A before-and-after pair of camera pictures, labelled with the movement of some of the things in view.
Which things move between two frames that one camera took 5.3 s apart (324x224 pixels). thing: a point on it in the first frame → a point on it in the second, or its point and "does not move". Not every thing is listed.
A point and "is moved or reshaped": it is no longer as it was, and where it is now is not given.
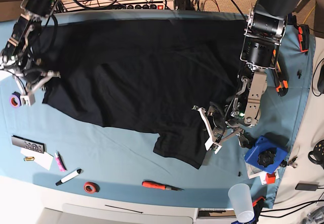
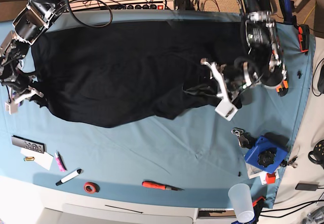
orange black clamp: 303,34 does not move
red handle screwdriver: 154,185 does not move
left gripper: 34,78 → 19,83
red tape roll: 91,187 does not move
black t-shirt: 144,74 is moved or reshaped
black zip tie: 123,209 does not move
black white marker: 69,177 does not move
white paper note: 43,160 does not move
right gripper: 217,116 → 240,75
